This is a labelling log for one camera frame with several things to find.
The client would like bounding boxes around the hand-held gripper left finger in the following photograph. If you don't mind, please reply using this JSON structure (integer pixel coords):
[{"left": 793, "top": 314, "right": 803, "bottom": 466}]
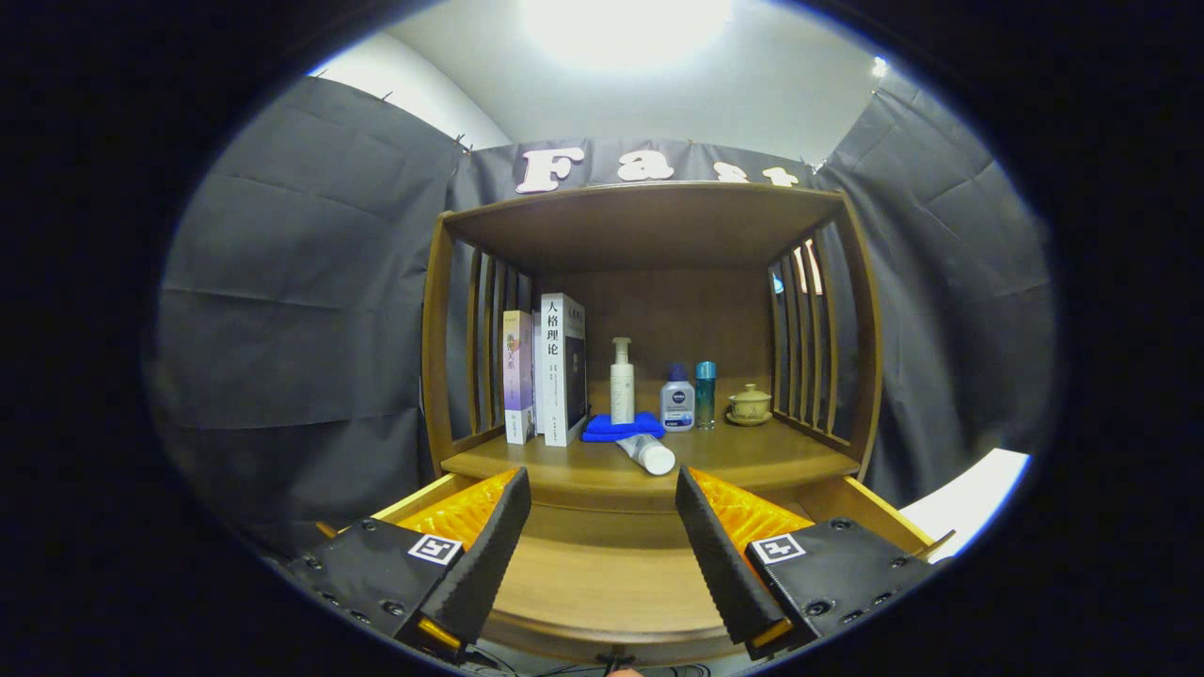
[{"left": 282, "top": 467, "right": 532, "bottom": 662}]

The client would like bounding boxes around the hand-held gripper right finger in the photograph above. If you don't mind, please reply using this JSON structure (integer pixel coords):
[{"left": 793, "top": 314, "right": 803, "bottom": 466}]
[{"left": 674, "top": 467, "right": 953, "bottom": 661}]

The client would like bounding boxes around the wooden drawer with black knob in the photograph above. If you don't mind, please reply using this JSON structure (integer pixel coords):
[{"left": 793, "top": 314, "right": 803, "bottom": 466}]
[{"left": 315, "top": 470, "right": 956, "bottom": 664}]

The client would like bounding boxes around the white cosmetic tube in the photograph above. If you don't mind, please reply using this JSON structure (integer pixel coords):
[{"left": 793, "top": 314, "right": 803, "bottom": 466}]
[{"left": 614, "top": 433, "right": 677, "bottom": 477}]

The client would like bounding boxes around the wooden countertop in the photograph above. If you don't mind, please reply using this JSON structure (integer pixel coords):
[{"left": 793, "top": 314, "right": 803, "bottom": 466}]
[{"left": 440, "top": 414, "right": 862, "bottom": 490}]

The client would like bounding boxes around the brown wooden cabinet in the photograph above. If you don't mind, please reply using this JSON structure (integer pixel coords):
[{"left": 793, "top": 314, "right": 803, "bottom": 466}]
[{"left": 420, "top": 181, "right": 885, "bottom": 513}]

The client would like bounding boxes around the beige lidded tea cup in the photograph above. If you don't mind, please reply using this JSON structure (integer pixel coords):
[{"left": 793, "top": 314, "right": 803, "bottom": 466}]
[{"left": 726, "top": 384, "right": 774, "bottom": 427}]

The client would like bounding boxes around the white bottle with blue cap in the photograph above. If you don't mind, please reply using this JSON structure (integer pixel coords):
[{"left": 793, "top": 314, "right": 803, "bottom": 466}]
[{"left": 659, "top": 364, "right": 696, "bottom": 433}]

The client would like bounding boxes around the blue folded cloth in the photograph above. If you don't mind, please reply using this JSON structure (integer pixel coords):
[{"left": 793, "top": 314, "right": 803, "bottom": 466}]
[{"left": 580, "top": 412, "right": 666, "bottom": 443}]

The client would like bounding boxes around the purple book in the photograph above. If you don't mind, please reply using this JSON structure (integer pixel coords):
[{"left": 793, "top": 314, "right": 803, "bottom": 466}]
[{"left": 502, "top": 310, "right": 535, "bottom": 446}]

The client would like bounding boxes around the thick white book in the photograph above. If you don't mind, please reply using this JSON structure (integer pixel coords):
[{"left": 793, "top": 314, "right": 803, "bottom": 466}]
[{"left": 533, "top": 292, "right": 589, "bottom": 448}]

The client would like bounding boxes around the white pump bottle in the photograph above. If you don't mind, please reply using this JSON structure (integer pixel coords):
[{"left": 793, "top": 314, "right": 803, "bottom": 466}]
[{"left": 610, "top": 338, "right": 636, "bottom": 426}]

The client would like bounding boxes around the white table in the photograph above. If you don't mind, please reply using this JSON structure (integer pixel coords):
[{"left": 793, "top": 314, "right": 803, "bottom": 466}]
[{"left": 898, "top": 449, "right": 1033, "bottom": 563}]

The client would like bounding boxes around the black backdrop cloth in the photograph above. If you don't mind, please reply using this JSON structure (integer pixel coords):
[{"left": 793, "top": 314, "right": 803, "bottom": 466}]
[{"left": 146, "top": 75, "right": 1059, "bottom": 556}]

